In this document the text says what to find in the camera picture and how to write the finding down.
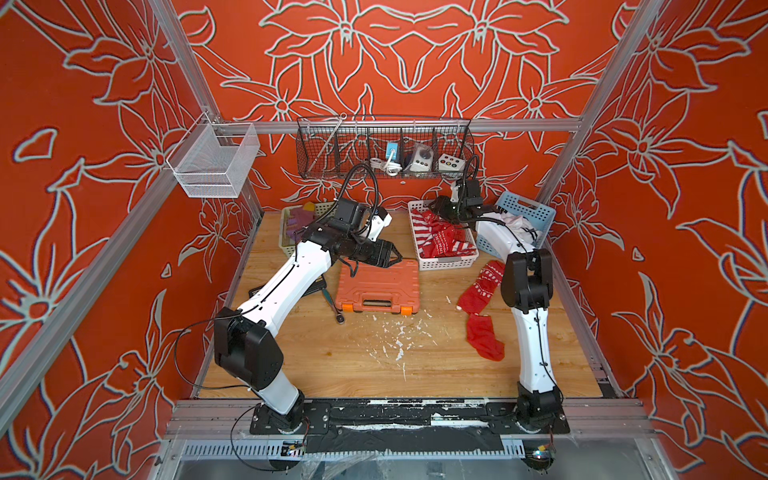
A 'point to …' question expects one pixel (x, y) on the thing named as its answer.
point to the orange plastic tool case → (378, 289)
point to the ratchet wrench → (338, 312)
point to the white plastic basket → (437, 262)
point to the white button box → (447, 163)
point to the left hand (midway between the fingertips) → (393, 253)
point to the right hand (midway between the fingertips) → (428, 203)
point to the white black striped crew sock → (521, 228)
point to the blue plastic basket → (538, 216)
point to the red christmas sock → (442, 237)
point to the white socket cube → (422, 159)
